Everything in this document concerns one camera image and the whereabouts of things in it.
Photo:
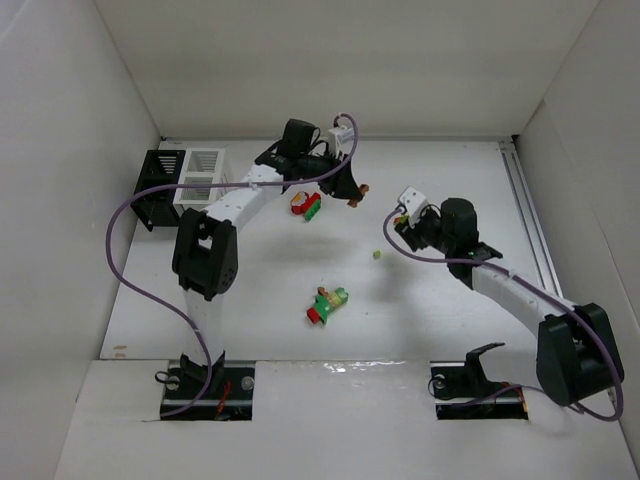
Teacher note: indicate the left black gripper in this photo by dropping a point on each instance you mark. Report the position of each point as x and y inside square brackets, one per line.
[339, 179]

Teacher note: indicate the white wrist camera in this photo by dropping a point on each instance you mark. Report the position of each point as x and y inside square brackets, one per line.
[411, 202]
[338, 136]

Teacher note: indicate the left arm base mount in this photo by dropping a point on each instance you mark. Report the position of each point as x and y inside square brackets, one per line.
[228, 398]

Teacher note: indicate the white slatted container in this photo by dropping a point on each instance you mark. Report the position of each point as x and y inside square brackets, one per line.
[202, 166]

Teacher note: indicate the brown lego brick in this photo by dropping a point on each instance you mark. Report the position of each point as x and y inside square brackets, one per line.
[363, 189]

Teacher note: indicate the green lego brick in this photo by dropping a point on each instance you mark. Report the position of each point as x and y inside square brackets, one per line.
[312, 210]

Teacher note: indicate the green red lego cluster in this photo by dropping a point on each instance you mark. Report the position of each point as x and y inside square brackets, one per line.
[326, 302]

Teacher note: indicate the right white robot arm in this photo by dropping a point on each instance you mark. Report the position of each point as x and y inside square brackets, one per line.
[576, 354]

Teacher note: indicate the aluminium rail right side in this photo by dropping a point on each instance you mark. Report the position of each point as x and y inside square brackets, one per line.
[544, 266]

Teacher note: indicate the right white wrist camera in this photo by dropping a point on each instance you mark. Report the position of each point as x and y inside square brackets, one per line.
[411, 202]

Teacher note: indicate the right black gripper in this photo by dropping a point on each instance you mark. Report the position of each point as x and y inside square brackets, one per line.
[410, 232]

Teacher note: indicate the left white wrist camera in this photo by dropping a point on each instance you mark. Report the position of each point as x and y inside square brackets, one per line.
[338, 136]

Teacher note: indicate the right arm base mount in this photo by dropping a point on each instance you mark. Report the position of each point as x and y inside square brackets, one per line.
[462, 391]

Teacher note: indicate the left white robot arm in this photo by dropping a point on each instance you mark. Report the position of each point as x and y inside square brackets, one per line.
[205, 257]

